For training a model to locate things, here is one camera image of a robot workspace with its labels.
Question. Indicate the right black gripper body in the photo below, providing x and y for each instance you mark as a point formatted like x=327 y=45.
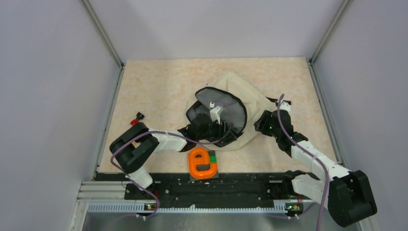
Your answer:
x=266 y=125

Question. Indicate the cream canvas student bag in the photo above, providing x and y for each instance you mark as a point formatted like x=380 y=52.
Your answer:
x=240 y=100

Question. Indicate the red black stamp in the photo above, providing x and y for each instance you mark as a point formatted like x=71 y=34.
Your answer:
x=139 y=116

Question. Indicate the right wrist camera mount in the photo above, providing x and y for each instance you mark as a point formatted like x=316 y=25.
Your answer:
x=285 y=106

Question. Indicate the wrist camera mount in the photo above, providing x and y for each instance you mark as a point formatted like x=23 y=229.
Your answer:
x=215 y=112
x=285 y=106

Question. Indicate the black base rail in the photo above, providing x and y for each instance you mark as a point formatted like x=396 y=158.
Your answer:
x=228 y=190

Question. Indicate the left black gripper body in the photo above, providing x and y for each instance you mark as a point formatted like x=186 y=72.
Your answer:
x=213 y=132

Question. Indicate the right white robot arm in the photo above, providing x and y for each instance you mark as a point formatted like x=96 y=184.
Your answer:
x=346 y=194

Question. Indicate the orange ring toy on bricks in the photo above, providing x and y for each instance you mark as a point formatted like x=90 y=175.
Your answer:
x=202 y=164

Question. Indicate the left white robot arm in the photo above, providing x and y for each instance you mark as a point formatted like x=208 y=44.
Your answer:
x=133 y=148

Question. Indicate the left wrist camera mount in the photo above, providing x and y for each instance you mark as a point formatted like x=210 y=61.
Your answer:
x=215 y=112

